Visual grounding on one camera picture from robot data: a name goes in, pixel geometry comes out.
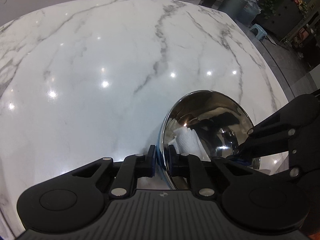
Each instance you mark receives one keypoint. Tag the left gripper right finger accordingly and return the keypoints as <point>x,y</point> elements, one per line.
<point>188,165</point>

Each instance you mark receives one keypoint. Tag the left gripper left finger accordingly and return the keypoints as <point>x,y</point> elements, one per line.
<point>137,165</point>

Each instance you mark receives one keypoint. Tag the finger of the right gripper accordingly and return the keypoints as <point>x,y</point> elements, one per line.
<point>240,159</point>

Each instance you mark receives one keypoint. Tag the white paper towel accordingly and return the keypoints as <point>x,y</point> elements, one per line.
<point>186,141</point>

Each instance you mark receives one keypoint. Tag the blue stainless steel bowl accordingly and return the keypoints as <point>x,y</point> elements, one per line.
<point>219,121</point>

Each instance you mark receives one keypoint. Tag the light blue plastic stool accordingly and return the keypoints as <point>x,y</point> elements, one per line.
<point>259,32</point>

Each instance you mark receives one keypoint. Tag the dark cabinet with vines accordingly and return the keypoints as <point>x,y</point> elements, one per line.
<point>280,16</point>

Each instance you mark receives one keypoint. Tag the blue water jug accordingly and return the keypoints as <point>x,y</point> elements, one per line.
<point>249,12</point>

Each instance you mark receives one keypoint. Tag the grey trash bin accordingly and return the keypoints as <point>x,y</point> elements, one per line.
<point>232,7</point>

